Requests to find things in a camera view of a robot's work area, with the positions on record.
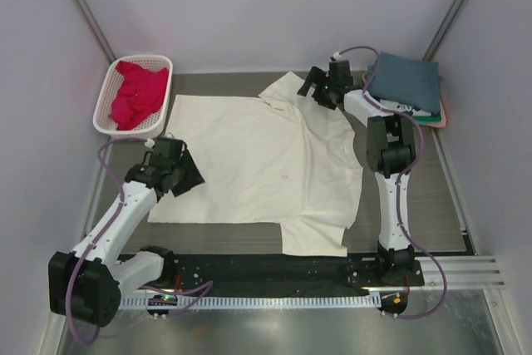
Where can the red t shirt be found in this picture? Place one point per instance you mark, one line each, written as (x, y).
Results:
(140, 95)

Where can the cream white t shirt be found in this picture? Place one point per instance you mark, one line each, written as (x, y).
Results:
(274, 158)

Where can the left aluminium frame post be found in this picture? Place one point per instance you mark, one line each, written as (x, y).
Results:
(94, 27)

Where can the folded green t shirt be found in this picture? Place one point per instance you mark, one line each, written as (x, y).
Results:
(437, 121)

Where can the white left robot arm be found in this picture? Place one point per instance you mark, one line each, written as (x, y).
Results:
(88, 283)

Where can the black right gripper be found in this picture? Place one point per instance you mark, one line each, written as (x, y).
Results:
(316, 76)

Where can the aluminium frame post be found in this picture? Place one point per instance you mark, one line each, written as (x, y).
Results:
(448, 21)
(94, 27)

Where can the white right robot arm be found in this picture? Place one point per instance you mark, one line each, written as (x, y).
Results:
(390, 152)

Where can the folded grey-blue t shirt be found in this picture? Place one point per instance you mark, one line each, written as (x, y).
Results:
(408, 82)

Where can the slotted grey cable duct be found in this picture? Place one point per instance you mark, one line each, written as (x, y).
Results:
(155, 301)

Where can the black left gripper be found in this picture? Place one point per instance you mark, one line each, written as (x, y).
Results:
(193, 176)

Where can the right aluminium frame post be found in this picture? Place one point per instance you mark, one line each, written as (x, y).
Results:
(448, 21)

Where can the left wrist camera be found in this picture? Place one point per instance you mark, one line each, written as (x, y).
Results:
(150, 143)

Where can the aluminium extrusion rail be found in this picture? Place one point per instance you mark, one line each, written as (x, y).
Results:
(462, 272)

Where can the folded white blue patterned shirt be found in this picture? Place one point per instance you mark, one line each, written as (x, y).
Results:
(409, 110)

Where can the white perforated plastic basket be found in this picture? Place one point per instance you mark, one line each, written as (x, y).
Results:
(152, 126)

